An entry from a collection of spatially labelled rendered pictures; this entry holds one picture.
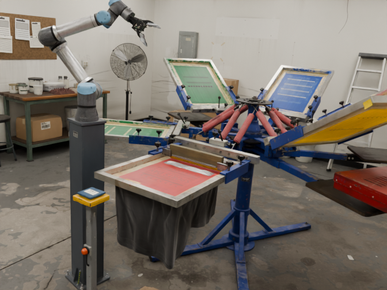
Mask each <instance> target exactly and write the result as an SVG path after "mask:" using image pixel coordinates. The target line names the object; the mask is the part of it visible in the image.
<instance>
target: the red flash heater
mask: <svg viewBox="0 0 387 290"><path fill-rule="evenodd" d="M333 181H334V185H333V187H334V188H335V189H337V190H339V191H341V192H343V193H346V194H348V195H350V196H352V197H354V198H356V199H358V200H360V201H363V202H364V203H366V204H368V205H371V206H372V207H374V208H376V209H379V210H381V211H383V212H385V213H387V166H381V167H372V168H367V169H358V170H349V171H340V172H335V173H334V178H333Z"/></svg>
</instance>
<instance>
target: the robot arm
mask: <svg viewBox="0 0 387 290"><path fill-rule="evenodd" d="M108 5H109V9H108V10H107V11H105V10H101V11H99V12H98V13H95V14H92V15H89V16H86V17H83V18H80V19H77V20H74V21H71V22H68V23H65V24H62V25H59V26H55V25H53V26H49V27H46V28H43V29H41V30H40V31H39V32H38V39H39V42H40V43H41V44H42V45H44V46H46V47H49V48H50V50H51V51H52V52H53V53H56V54H57V55H58V56H59V58H60V59H61V61H62V62H63V63H64V65H65V66H66V67H67V69H68V70H69V72H70V73H71V74H72V76H73V77H74V79H75V80H76V81H77V82H78V86H77V104H78V108H77V111H76V114H75V120H77V121H83V122H93V121H98V120H99V116H98V113H97V109H96V100H97V99H99V98H100V97H101V95H102V88H101V86H100V85H99V84H98V83H96V82H95V80H94V79H93V78H92V77H89V76H88V74H87V73H86V72H85V70H84V69H83V68H82V66H81V65H80V63H79V62H78V60H77V59H76V58H75V56H74V55H73V54H72V52H71V51H70V50H69V48H68V47H67V41H66V40H65V37H67V36H71V35H74V34H76V33H79V32H83V31H85V30H88V29H92V28H95V27H97V26H101V25H103V26H104V27H105V28H107V29H109V28H110V27H111V26H112V24H113V23H114V22H115V20H116V19H117V18H118V16H119V15H120V16H121V17H122V18H123V19H124V20H126V21H127V22H130V23H131V24H132V25H133V26H132V29H133V30H134V31H136V33H137V35H138V37H139V38H140V41H141V42H142V43H143V44H144V45H145V46H147V43H146V40H145V36H144V34H143V33H141V32H142V31H143V32H144V29H145V28H147V25H148V26H149V27H152V26H153V27H154V28H160V29H161V27H160V26H158V25H157V24H155V23H153V22H152V21H150V20H142V19H139V18H136V17H135V13H134V12H133V11H132V10H131V8H129V7H128V6H127V5H125V4H124V3H123V2H122V1H121V0H110V1H109V2H108Z"/></svg>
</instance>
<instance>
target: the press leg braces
mask: <svg viewBox="0 0 387 290"><path fill-rule="evenodd" d="M235 215H236V210H235V209H232V210H231V211H230V212H229V214H228V215H227V216H226V217H225V218H224V219H223V220H222V221H221V222H220V223H219V224H218V225H217V226H216V227H215V228H214V229H213V230H212V231H211V232H210V233H209V234H208V235H207V236H206V237H205V238H204V239H203V240H202V241H201V242H199V243H197V244H198V245H199V246H200V247H205V246H211V245H212V244H211V243H210V241H211V240H212V239H213V238H214V237H215V236H216V235H217V234H218V233H219V232H220V231H221V229H223V228H224V226H225V225H227V224H228V222H230V221H231V220H232V219H234V216H235ZM250 215H251V216H252V217H253V218H254V219H255V220H256V221H257V222H258V223H259V224H260V225H262V226H263V227H264V228H265V230H263V231H264V232H265V233H266V234H270V233H273V232H276V231H275V230H273V229H272V228H270V227H269V226H268V225H267V224H266V223H265V222H264V221H263V220H262V219H261V218H260V217H259V216H258V215H257V214H256V213H255V212H254V211H253V210H251V209H250ZM244 226H245V212H240V233H239V249H238V255H237V254H236V259H237V262H238V263H245V256H244Z"/></svg>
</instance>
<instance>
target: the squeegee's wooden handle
mask: <svg viewBox="0 0 387 290"><path fill-rule="evenodd" d="M170 150H171V151H172V152H171V155H172V154H174V155H178V156H181V157H185V158H188V159H193V160H195V161H199V162H203V163H207V164H210V165H214V166H216V167H217V166H218V164H217V162H219V163H223V161H224V157H222V156H219V155H215V154H211V153H208V152H204V151H199V150H195V149H192V148H188V147H184V146H179V145H176V144H170Z"/></svg>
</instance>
